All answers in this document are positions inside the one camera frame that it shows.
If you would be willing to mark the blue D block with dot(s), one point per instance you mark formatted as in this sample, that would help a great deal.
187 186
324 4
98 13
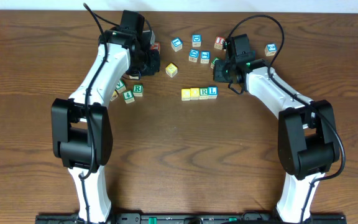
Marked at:
196 40

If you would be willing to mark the yellow S block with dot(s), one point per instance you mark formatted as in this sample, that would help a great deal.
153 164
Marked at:
171 70

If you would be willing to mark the yellow O block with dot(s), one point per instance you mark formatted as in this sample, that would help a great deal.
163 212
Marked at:
194 93

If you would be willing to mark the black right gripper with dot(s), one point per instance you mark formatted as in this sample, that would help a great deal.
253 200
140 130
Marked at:
221 73

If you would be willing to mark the blue L block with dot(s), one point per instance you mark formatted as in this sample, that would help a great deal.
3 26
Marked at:
212 92

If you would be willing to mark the green V block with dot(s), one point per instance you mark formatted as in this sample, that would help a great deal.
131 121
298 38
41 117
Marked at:
120 87

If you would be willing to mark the blue T block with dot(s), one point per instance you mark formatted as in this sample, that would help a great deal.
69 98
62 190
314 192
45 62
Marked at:
205 57

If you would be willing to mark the blue 2 block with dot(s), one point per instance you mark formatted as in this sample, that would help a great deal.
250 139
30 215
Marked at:
270 50

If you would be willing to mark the yellow block far left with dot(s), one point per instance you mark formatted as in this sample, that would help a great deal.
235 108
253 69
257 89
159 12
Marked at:
114 95

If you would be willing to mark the red I block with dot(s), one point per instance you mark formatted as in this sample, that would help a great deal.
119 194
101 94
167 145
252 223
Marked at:
219 43

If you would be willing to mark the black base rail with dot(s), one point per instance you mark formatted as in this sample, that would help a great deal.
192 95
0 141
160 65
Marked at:
135 218

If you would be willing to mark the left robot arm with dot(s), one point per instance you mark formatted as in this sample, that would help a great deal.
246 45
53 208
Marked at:
81 130

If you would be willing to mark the yellow C block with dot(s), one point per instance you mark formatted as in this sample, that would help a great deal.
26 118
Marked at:
186 94

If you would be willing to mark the green 7 block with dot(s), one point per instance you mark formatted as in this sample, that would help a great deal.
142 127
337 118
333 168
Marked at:
134 77

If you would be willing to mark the green B block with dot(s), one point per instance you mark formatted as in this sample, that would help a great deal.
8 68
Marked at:
213 62

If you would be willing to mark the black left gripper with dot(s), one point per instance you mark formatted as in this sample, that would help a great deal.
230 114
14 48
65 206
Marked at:
151 64

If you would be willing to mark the green r block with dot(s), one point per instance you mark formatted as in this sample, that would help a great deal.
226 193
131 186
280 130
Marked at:
138 90
203 93

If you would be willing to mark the blue U block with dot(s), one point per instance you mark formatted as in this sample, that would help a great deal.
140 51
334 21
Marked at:
176 44

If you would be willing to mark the red A block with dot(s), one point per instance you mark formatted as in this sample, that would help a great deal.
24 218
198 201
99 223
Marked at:
155 46

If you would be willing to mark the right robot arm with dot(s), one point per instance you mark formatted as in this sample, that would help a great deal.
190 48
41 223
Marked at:
309 147

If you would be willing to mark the green 4 block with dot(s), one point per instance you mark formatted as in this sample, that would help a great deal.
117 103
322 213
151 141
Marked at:
128 97

